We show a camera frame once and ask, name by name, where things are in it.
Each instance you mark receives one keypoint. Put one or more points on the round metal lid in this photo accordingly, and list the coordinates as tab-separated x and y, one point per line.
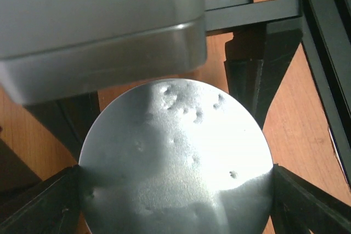
175	156

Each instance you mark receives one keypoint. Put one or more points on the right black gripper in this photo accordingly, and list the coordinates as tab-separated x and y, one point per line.
258	57

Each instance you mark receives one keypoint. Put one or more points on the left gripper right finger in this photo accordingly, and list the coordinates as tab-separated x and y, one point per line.
301	207

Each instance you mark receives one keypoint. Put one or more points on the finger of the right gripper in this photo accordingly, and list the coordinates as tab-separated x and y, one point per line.
68	119

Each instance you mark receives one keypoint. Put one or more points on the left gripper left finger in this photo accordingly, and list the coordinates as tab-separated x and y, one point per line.
52	206

